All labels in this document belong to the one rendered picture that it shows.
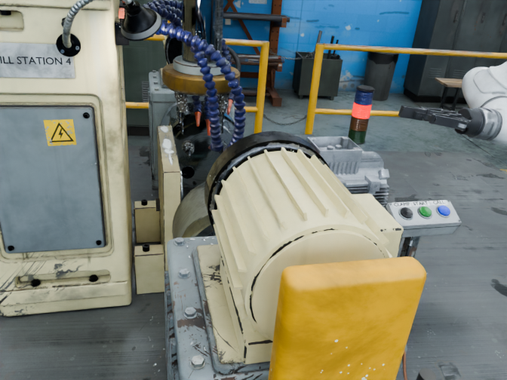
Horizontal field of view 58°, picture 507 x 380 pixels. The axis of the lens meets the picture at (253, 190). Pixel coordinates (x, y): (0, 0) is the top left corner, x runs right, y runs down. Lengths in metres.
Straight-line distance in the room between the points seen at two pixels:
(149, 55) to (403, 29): 3.64
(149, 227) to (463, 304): 0.89
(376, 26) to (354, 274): 6.15
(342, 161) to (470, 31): 5.35
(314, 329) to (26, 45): 0.71
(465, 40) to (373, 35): 1.11
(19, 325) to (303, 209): 0.87
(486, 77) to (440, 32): 4.78
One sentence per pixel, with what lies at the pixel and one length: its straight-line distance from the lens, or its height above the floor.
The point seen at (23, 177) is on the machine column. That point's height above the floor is 1.16.
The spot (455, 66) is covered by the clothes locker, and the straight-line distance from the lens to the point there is 6.53.
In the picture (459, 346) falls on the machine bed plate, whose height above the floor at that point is 0.80.
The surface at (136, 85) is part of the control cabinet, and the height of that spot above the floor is 0.48.
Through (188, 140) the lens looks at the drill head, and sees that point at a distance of 1.38.
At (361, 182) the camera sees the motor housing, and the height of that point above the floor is 1.06.
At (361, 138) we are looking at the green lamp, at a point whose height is 1.05.
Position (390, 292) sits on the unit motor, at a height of 1.33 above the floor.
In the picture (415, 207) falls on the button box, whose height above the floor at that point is 1.07.
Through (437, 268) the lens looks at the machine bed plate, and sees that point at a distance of 1.47.
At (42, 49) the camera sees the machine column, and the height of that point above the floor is 1.41.
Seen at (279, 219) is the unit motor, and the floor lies 1.34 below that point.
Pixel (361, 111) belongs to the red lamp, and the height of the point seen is 1.14.
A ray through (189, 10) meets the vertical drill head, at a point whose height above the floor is 1.46.
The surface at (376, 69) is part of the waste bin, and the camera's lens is 6.19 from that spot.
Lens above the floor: 1.58
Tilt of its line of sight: 27 degrees down
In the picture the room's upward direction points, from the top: 5 degrees clockwise
